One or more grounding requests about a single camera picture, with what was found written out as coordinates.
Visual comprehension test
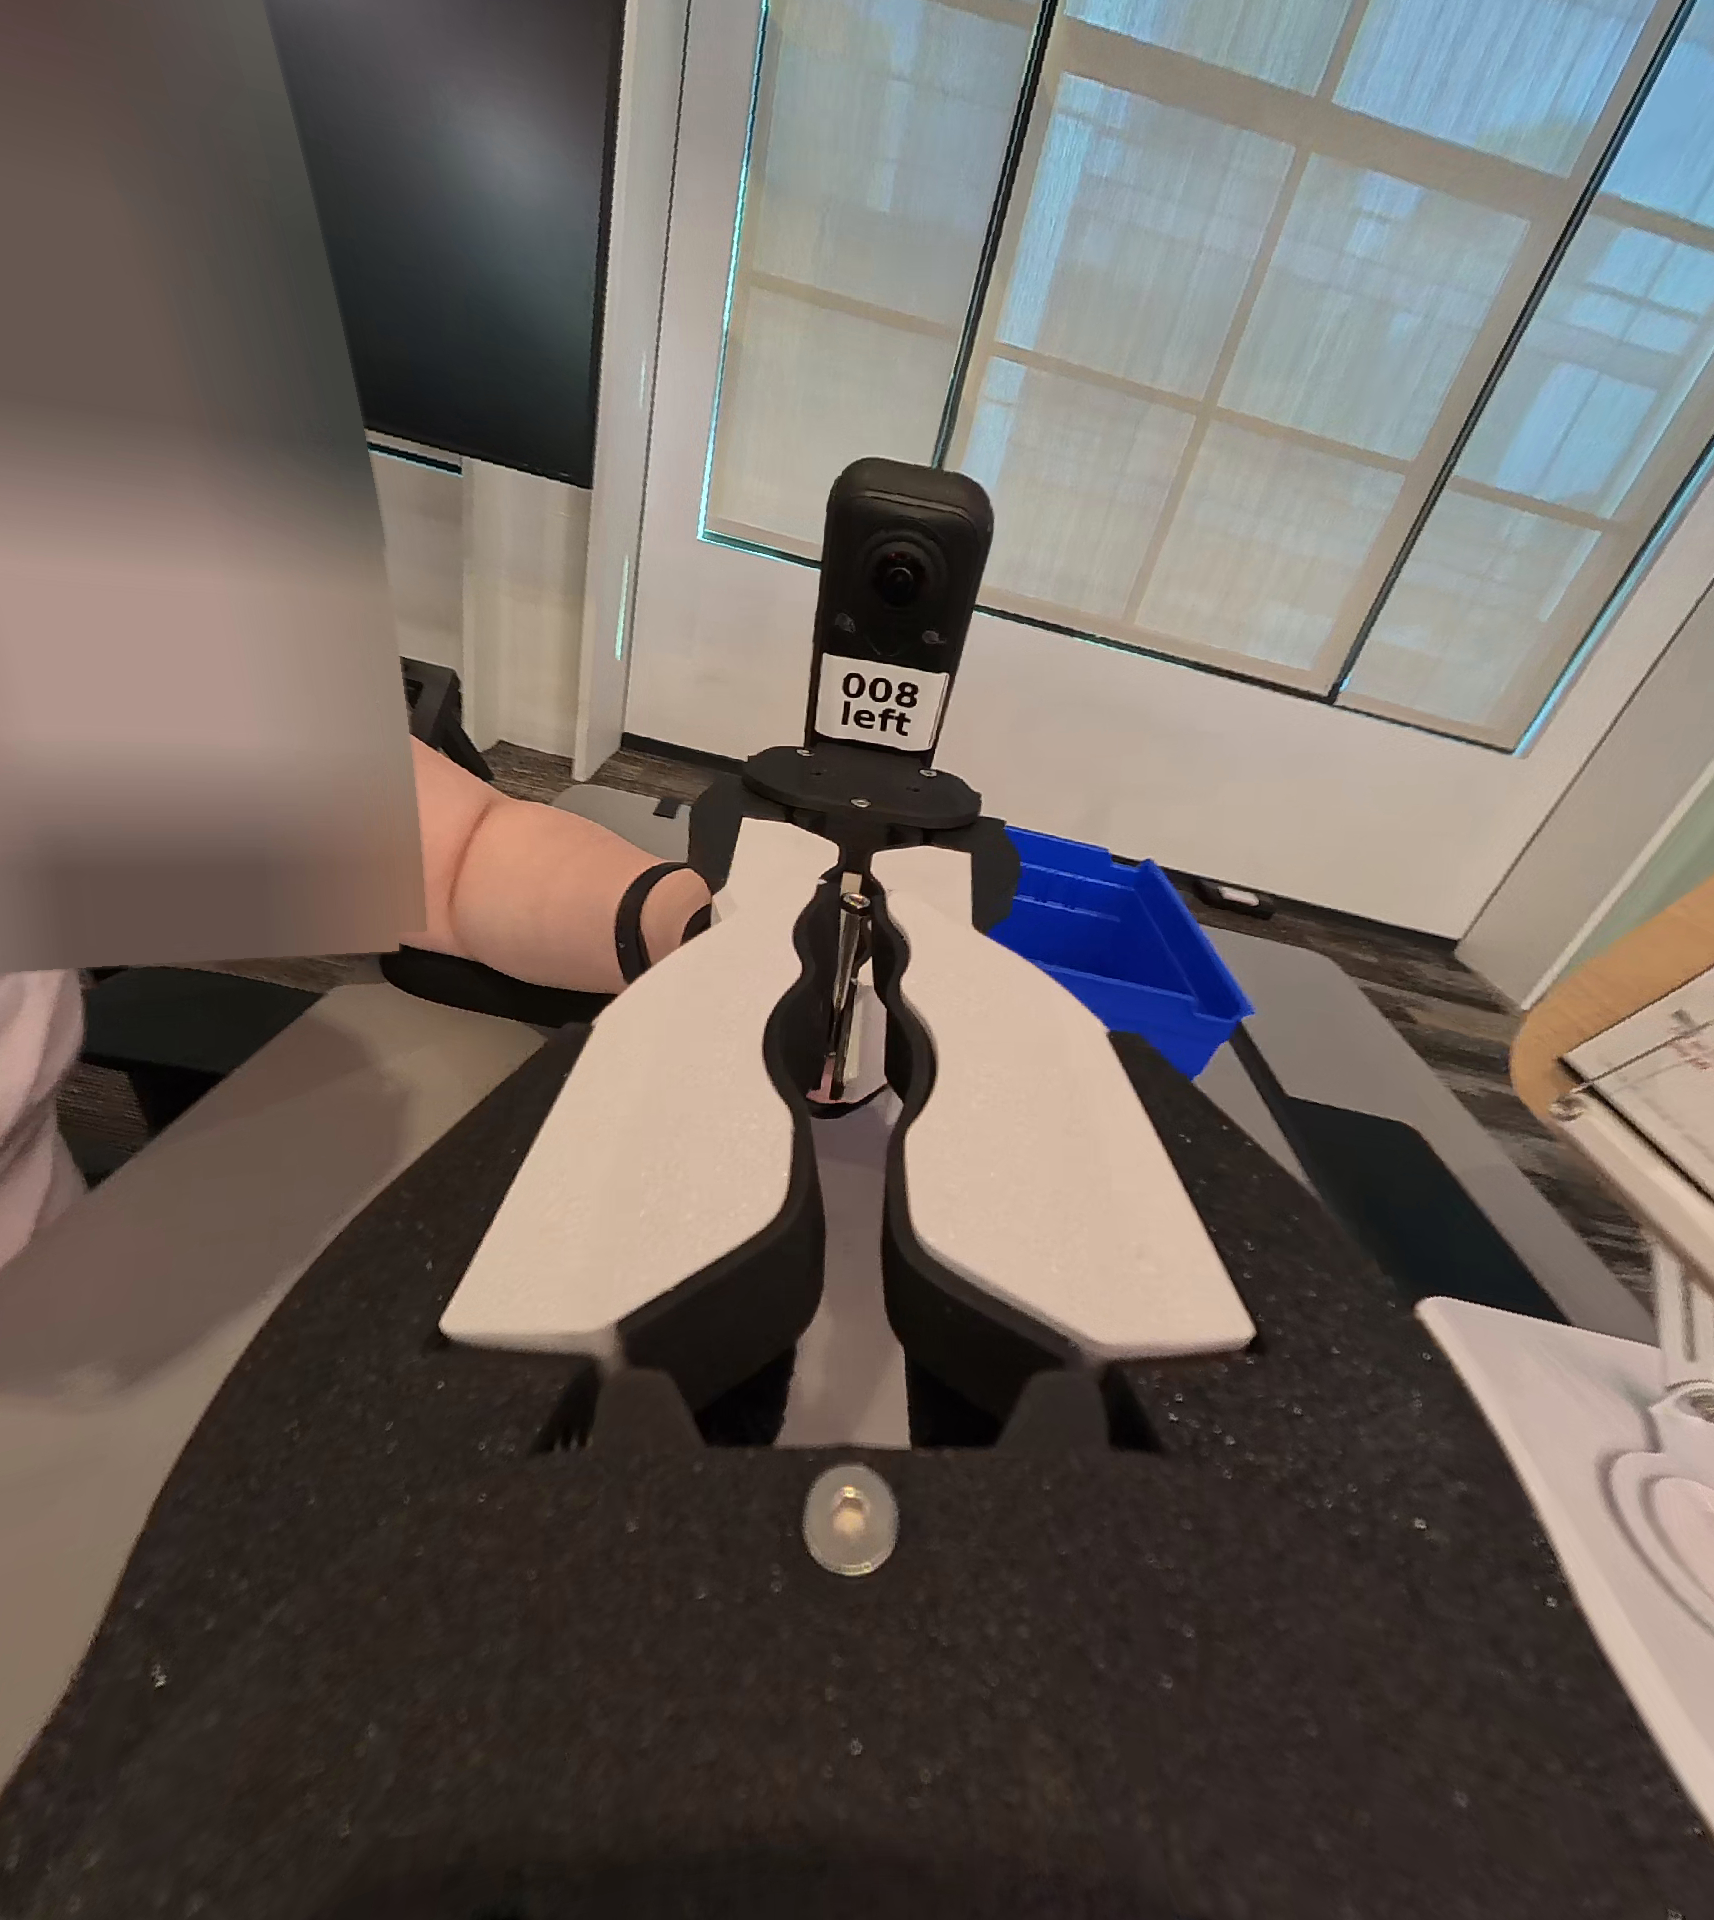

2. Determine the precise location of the person's left forearm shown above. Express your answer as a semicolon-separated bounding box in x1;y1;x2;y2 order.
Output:
398;742;649;995

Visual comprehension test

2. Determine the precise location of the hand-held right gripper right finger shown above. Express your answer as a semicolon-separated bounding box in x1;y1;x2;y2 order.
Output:
866;883;1261;1452

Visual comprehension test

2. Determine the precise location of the large paned window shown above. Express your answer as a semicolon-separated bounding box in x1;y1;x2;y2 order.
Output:
698;0;1714;751

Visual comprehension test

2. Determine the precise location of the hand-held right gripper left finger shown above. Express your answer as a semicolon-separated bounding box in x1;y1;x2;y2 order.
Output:
435;877;849;1452

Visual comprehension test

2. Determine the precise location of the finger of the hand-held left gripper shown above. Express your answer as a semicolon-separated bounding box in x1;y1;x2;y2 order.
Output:
705;814;841;950
872;845;981;947

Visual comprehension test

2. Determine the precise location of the white board stand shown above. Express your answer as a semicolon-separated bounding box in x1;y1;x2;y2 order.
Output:
1413;1244;1714;1920

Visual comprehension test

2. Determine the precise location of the black monitor screen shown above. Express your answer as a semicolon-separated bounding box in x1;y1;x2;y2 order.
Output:
263;0;628;489

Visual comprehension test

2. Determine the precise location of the steel bolt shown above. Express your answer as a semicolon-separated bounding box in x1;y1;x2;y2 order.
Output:
829;887;874;1104

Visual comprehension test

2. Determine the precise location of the blue plastic bin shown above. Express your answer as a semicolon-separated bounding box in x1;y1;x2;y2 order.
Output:
983;823;1257;1076

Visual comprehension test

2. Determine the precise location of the person's left hand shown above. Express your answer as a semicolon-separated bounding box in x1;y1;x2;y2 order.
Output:
637;882;718;965

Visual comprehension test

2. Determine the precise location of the black wrist rest pad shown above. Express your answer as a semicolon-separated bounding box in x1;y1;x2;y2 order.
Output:
380;944;619;1031

